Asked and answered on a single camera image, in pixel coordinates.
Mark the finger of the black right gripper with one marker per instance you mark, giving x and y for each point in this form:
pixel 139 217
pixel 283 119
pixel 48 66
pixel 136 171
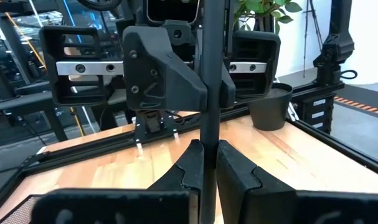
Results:
pixel 228 93
pixel 154 77

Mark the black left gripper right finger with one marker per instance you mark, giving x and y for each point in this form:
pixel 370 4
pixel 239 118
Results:
pixel 269 205

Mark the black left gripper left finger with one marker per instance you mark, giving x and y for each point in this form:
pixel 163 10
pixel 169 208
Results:
pixel 129 205

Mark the dark grey marker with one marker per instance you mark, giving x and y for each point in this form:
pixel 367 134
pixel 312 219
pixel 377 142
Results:
pixel 210 46

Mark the green leafy plant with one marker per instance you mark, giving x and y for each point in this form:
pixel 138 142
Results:
pixel 263 9

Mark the black plant pot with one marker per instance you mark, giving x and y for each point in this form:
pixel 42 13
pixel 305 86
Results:
pixel 269 109

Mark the black tripod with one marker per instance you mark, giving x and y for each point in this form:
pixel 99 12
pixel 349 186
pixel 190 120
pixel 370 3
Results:
pixel 311 31

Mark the black controller box stack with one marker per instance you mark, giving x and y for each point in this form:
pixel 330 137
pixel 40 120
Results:
pixel 318 112

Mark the grey desk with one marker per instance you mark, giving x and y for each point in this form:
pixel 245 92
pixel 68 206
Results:
pixel 30 102

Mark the black aluminium table frame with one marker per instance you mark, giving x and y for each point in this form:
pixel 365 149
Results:
pixel 98 147

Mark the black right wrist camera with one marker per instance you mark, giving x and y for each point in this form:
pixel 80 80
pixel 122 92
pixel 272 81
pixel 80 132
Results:
pixel 173 11

